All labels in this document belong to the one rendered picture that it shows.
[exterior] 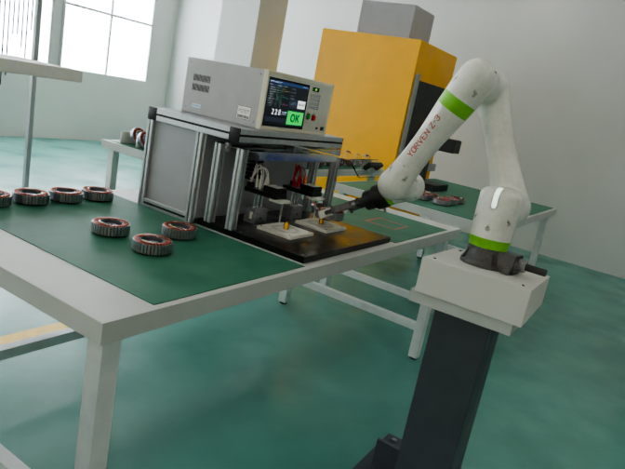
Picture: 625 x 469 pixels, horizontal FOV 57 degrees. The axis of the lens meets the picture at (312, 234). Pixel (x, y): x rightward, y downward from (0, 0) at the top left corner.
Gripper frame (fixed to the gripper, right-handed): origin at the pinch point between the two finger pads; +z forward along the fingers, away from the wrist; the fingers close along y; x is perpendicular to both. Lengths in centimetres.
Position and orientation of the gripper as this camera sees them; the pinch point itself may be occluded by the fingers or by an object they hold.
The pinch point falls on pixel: (330, 212)
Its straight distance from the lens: 226.5
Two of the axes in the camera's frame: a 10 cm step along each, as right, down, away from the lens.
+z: -8.0, 2.6, 5.4
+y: 5.3, -1.0, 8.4
